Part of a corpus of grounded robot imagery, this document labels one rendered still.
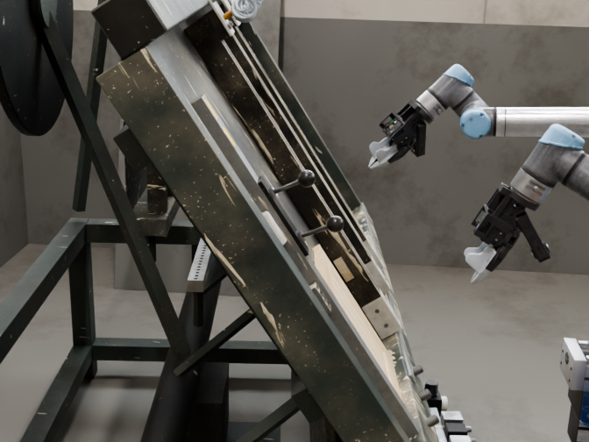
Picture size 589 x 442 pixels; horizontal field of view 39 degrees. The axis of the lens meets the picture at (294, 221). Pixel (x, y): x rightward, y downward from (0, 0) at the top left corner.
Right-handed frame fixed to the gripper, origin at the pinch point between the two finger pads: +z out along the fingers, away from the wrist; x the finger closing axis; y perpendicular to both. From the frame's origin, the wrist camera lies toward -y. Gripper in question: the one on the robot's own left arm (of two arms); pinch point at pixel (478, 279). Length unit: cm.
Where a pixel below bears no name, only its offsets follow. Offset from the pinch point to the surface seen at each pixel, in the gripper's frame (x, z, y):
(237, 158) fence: -6, 5, 56
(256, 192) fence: -7, 10, 49
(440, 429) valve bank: -41, 55, -28
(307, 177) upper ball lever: -3.8, 0.5, 41.6
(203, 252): -94, 66, 55
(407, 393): -31, 45, -11
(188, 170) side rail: 19, 4, 62
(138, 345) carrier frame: -186, 165, 63
